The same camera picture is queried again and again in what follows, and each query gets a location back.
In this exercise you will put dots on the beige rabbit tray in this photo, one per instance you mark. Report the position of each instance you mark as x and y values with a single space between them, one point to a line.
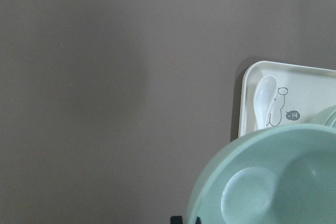
302 92

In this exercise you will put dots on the white ceramic spoon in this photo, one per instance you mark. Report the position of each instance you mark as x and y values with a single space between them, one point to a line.
263 98

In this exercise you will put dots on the green bowl on tray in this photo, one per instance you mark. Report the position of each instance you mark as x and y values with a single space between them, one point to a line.
325 117

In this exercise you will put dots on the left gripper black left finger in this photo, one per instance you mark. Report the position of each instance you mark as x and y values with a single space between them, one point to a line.
176 220

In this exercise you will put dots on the green bowl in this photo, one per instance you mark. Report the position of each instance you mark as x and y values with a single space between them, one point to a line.
325 117
280 175

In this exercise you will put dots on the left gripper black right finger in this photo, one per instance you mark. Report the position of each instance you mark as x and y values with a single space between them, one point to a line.
198 220

